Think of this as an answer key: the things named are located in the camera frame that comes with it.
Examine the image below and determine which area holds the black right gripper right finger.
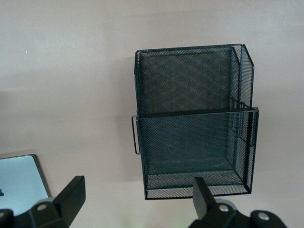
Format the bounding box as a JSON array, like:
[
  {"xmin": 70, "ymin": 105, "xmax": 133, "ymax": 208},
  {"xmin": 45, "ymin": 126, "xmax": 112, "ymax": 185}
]
[{"xmin": 190, "ymin": 177, "xmax": 288, "ymax": 228}]

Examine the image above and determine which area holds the silver laptop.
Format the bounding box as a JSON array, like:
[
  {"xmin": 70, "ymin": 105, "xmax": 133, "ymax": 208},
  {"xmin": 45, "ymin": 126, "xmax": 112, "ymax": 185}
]
[{"xmin": 0, "ymin": 154, "xmax": 52, "ymax": 209}]

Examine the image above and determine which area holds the black mesh two-tier tray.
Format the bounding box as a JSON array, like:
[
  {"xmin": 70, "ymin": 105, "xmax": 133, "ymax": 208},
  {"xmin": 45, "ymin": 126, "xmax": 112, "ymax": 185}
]
[{"xmin": 131, "ymin": 43, "xmax": 259, "ymax": 200}]

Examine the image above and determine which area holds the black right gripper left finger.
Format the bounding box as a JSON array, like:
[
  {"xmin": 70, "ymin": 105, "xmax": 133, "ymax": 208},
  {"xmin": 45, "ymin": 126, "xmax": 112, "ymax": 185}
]
[{"xmin": 0, "ymin": 175, "xmax": 86, "ymax": 228}]

